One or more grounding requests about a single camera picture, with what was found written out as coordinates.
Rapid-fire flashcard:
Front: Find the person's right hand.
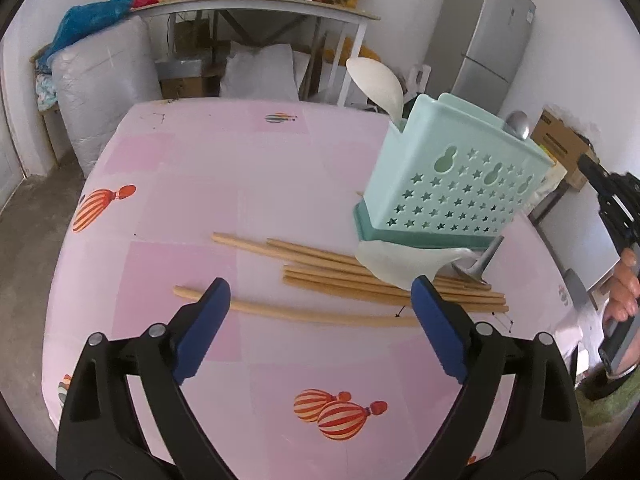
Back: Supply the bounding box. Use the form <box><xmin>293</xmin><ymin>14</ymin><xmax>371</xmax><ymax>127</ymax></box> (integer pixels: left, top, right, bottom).
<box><xmin>602</xmin><ymin>247</ymin><xmax>640</xmax><ymax>323</ymax></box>

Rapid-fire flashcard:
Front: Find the white woven sack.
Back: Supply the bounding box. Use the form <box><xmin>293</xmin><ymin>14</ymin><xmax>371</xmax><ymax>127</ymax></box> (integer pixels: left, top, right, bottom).
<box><xmin>220</xmin><ymin>42</ymin><xmax>301</xmax><ymax>103</ymax></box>

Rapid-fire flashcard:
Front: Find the white plastic stool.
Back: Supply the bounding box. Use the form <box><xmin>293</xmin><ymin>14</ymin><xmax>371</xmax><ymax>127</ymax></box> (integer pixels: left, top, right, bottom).
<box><xmin>405</xmin><ymin>65</ymin><xmax>432</xmax><ymax>106</ymax></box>

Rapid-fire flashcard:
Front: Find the grey foil box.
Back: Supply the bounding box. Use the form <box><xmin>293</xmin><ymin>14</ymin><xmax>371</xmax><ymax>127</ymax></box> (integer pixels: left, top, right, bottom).
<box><xmin>155</xmin><ymin>57</ymin><xmax>221</xmax><ymax>81</ymax></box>

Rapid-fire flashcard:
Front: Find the blue plastic bag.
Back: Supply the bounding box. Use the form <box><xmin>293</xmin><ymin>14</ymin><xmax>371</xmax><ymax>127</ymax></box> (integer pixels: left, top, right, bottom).
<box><xmin>37</xmin><ymin>0</ymin><xmax>135</xmax><ymax>76</ymax></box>

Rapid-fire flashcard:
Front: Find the printed cardboard box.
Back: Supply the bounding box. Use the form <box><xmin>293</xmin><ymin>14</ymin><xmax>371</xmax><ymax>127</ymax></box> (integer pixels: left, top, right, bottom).
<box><xmin>530</xmin><ymin>110</ymin><xmax>598</xmax><ymax>191</ymax></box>

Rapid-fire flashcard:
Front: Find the large clear-wrapped grey bundle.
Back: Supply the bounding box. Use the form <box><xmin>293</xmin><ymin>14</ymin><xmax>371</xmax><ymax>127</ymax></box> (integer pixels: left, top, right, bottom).
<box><xmin>50</xmin><ymin>15</ymin><xmax>163</xmax><ymax>178</ymax></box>

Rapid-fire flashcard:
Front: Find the yellow plastic bag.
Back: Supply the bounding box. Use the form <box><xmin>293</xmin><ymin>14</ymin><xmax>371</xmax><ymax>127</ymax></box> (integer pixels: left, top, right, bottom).
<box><xmin>322</xmin><ymin>45</ymin><xmax>383</xmax><ymax>68</ymax></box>

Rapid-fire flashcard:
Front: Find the silver refrigerator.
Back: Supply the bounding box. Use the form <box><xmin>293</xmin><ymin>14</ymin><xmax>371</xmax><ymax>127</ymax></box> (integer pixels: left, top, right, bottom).
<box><xmin>425</xmin><ymin>0</ymin><xmax>537</xmax><ymax>116</ymax></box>

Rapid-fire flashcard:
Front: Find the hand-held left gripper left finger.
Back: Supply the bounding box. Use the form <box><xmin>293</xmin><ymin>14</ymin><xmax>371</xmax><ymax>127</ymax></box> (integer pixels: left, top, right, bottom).
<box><xmin>56</xmin><ymin>277</ymin><xmax>236</xmax><ymax>480</ymax></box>

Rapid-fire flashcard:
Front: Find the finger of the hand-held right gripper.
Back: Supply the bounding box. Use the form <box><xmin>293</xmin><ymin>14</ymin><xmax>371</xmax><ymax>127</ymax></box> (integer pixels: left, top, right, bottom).
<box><xmin>576</xmin><ymin>152</ymin><xmax>640</xmax><ymax>251</ymax></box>

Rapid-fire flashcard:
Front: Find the mint green utensil holder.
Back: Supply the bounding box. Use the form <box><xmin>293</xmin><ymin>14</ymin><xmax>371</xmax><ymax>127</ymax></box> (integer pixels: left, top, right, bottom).
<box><xmin>353</xmin><ymin>92</ymin><xmax>556</xmax><ymax>252</ymax></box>

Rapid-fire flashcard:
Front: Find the metal spoon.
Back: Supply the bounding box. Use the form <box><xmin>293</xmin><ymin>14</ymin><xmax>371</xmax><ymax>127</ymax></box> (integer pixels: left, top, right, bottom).
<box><xmin>502</xmin><ymin>111</ymin><xmax>532</xmax><ymax>141</ymax></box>
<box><xmin>451</xmin><ymin>235</ymin><xmax>506</xmax><ymax>286</ymax></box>

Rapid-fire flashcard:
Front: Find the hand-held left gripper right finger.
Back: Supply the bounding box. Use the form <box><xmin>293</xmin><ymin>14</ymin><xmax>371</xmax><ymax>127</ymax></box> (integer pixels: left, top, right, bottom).
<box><xmin>402</xmin><ymin>275</ymin><xmax>587</xmax><ymax>480</ymax></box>

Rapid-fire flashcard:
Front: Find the white-legged wooden desk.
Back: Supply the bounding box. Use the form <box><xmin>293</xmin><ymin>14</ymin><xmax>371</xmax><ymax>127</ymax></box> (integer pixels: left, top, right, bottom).
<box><xmin>131</xmin><ymin>0</ymin><xmax>381</xmax><ymax>108</ymax></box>

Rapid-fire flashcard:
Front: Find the floral cloth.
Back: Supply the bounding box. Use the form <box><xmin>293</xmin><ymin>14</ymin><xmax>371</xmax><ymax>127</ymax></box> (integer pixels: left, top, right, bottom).
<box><xmin>35</xmin><ymin>72</ymin><xmax>58</xmax><ymax>111</ymax></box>

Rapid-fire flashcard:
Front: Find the pink balloon-print tablecloth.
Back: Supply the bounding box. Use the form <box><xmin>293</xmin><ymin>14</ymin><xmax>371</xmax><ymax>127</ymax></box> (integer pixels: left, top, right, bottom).
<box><xmin>42</xmin><ymin>100</ymin><xmax>586</xmax><ymax>480</ymax></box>

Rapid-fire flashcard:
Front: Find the brown cardboard box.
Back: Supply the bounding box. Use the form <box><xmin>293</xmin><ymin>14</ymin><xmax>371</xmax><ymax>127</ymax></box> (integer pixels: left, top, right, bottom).
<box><xmin>172</xmin><ymin>20</ymin><xmax>213</xmax><ymax>51</ymax></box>

